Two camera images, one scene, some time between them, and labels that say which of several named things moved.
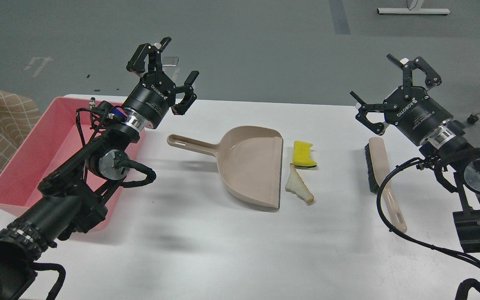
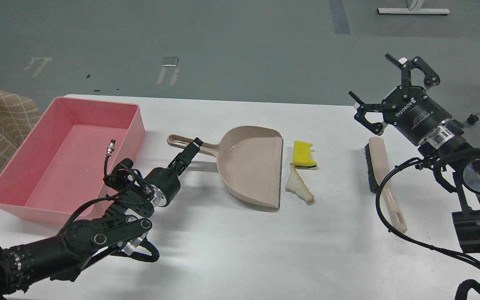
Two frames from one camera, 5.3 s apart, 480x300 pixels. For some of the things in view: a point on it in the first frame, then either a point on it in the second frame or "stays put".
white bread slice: x=296 y=185 stays put
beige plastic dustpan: x=250 y=160 stays put
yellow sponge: x=301 y=156 stays put
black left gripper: x=156 y=93 to x=167 y=180
